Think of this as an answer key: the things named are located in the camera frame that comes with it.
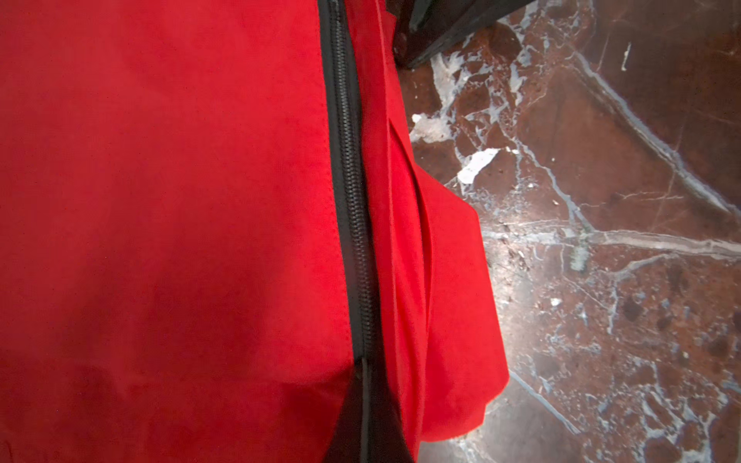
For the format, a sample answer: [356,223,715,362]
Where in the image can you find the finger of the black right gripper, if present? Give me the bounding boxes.
[393,0,530,69]

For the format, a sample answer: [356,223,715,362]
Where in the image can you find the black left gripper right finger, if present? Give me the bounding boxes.
[366,362,414,462]

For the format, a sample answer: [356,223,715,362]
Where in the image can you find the red X-Sport jacket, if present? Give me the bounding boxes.
[1,1,509,462]

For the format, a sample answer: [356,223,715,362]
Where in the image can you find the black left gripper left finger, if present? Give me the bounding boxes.
[323,359,365,463]

